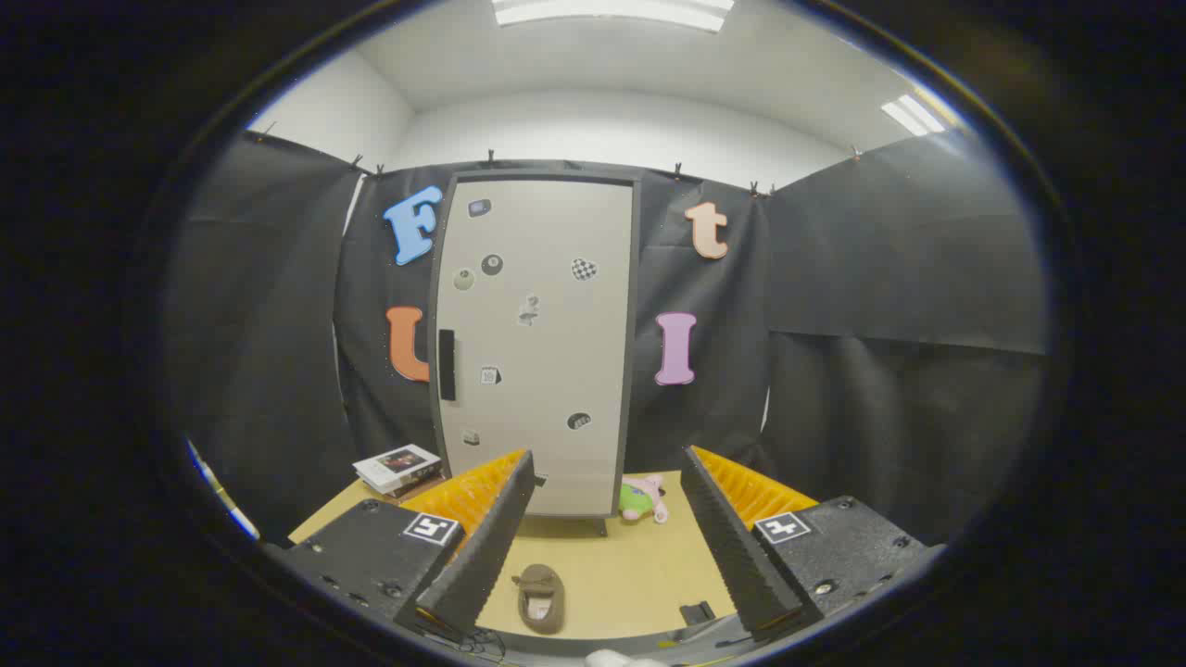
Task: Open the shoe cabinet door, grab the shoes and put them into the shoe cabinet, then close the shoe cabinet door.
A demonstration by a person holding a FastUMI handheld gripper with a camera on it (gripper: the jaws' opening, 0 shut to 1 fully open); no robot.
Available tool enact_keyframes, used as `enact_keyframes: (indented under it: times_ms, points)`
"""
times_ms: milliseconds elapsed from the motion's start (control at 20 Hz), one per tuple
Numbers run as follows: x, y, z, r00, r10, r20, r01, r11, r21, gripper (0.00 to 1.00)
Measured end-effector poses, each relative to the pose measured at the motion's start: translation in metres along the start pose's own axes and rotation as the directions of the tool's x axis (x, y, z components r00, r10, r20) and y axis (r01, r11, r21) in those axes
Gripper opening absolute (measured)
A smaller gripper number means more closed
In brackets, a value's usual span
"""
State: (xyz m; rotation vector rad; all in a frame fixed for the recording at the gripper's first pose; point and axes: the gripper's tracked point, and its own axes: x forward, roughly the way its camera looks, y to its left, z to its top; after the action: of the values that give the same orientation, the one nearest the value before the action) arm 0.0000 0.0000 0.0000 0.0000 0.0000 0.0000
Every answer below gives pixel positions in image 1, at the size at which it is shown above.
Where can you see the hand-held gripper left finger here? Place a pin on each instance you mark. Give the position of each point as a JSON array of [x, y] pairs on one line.
[[486, 547]]

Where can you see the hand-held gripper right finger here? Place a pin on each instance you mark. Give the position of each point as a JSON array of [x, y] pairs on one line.
[[732, 547]]

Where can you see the brown slipper shoe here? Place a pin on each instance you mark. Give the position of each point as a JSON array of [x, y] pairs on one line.
[[540, 602]]

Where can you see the grey shoe cabinet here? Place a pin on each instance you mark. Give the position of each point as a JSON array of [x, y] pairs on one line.
[[636, 324]]

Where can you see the small black object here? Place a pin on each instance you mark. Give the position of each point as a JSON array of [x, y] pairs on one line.
[[697, 612]]

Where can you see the green pink plush toy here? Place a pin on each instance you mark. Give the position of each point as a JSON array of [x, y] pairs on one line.
[[637, 502]]

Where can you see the white book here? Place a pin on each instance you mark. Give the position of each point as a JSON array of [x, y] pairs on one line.
[[394, 463]]

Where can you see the black backdrop cloth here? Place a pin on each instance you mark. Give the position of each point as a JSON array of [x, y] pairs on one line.
[[880, 278]]

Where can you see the small ceiling light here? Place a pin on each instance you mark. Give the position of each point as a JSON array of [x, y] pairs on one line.
[[913, 116]]

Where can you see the long ceiling light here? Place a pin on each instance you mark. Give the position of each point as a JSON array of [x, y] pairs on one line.
[[611, 11]]

